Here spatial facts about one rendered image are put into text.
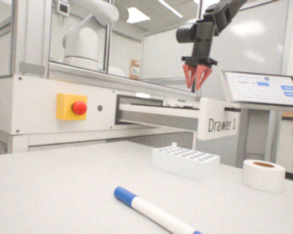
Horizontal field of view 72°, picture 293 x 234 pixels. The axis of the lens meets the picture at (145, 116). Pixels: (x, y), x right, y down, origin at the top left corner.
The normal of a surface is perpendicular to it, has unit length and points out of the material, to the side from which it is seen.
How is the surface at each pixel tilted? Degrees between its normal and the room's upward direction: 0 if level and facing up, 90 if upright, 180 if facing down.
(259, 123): 90
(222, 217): 0
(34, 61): 90
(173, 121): 90
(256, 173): 90
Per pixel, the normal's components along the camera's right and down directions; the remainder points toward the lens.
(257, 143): 0.02, 0.05
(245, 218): 0.08, -1.00
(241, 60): -0.71, -0.02
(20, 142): 0.76, 0.10
